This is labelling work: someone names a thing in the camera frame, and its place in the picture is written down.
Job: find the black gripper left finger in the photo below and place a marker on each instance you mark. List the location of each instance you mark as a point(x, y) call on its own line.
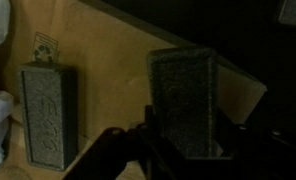
point(109, 155)

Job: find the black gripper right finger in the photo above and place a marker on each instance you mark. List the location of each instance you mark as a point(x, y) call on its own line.
point(270, 156)

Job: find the black rectangular case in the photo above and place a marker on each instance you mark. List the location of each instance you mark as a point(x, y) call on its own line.
point(183, 86)

